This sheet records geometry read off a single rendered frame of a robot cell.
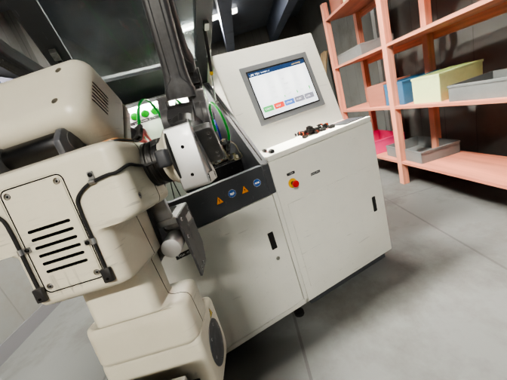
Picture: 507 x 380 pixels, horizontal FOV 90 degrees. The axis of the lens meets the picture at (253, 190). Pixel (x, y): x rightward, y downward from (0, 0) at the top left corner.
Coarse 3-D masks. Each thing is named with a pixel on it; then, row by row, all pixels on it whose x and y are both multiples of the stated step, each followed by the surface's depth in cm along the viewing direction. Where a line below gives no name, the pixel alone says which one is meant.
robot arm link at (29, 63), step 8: (0, 40) 67; (0, 48) 66; (8, 48) 69; (0, 56) 67; (8, 56) 68; (16, 56) 70; (24, 56) 72; (0, 64) 68; (8, 64) 69; (16, 64) 70; (24, 64) 71; (32, 64) 74; (16, 72) 72; (24, 72) 72
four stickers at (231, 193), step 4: (256, 180) 125; (256, 184) 125; (260, 184) 126; (232, 188) 121; (240, 188) 122; (244, 188) 123; (228, 192) 120; (232, 192) 121; (244, 192) 123; (220, 196) 119; (232, 196) 121; (216, 200) 118; (220, 200) 119
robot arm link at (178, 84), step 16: (144, 0) 47; (160, 0) 48; (160, 16) 48; (160, 32) 49; (176, 32) 51; (160, 48) 50; (176, 48) 51; (176, 64) 52; (176, 80) 52; (176, 96) 54; (192, 96) 55; (160, 112) 55; (208, 112) 57
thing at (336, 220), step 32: (224, 64) 143; (256, 64) 149; (320, 64) 163; (224, 96) 144; (256, 128) 147; (288, 128) 153; (352, 128) 143; (288, 160) 130; (320, 160) 138; (352, 160) 146; (288, 192) 133; (320, 192) 141; (352, 192) 150; (288, 224) 136; (320, 224) 145; (352, 224) 154; (384, 224) 166; (320, 256) 149; (352, 256) 159; (384, 256) 177; (320, 288) 153
